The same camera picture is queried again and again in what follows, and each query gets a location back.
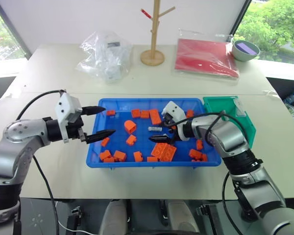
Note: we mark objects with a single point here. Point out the small orange brick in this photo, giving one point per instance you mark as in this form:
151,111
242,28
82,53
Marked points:
189,113
111,113
136,113
203,157
199,144
152,159
145,114
105,142
109,159
138,156
195,153
105,155
120,156
131,140

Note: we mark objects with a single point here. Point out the blue plastic bin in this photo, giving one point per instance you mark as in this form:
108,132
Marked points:
142,137

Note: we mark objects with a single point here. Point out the rounded orange block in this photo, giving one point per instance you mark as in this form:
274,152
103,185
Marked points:
129,126

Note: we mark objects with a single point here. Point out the grey rounded robot foot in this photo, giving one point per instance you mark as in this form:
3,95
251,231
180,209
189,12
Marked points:
182,218
112,218

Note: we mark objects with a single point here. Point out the long orange brick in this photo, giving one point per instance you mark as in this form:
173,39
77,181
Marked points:
155,116

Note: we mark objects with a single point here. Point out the silver battery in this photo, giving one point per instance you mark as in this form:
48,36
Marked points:
155,128

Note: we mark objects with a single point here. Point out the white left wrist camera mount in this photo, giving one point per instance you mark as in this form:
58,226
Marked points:
67,105

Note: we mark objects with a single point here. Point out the plastic water bottle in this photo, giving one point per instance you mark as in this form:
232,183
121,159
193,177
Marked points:
291,98

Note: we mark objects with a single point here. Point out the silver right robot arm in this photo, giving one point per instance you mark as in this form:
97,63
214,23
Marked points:
230,142

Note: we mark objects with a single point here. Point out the red tag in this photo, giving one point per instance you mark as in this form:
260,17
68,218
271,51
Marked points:
146,13

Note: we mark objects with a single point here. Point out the large orange studded brick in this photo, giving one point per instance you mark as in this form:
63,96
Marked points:
158,150
168,153

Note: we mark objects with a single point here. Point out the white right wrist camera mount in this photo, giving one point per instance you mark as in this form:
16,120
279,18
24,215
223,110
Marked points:
174,110

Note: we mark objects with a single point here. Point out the grey bowl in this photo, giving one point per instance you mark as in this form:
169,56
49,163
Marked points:
242,55

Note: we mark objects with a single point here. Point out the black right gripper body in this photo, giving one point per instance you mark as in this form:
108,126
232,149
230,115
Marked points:
175,133

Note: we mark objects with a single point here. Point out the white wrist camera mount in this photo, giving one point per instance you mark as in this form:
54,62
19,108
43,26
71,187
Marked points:
67,105
174,110

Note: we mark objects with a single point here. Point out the purple block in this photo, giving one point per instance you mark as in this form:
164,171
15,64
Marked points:
247,48

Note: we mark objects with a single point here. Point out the clear label holder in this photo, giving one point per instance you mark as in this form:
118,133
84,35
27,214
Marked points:
240,107

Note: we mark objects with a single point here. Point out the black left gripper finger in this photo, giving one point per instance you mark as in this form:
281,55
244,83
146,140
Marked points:
100,135
93,109

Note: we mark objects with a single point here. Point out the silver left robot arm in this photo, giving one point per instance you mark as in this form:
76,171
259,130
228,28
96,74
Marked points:
14,147

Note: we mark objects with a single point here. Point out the green plastic bin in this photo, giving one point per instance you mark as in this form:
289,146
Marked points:
245,127

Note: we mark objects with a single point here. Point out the red folder in sleeve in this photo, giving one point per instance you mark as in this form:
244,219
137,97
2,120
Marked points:
203,57

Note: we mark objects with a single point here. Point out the wooden branch rack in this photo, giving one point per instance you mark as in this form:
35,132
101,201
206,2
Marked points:
153,56

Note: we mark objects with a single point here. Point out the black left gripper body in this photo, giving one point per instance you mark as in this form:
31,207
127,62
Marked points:
73,131

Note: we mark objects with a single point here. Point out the clear plastic bag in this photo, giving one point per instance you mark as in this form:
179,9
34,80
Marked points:
105,56

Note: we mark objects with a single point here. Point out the black bracket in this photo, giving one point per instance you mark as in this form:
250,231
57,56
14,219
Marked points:
73,220
208,218

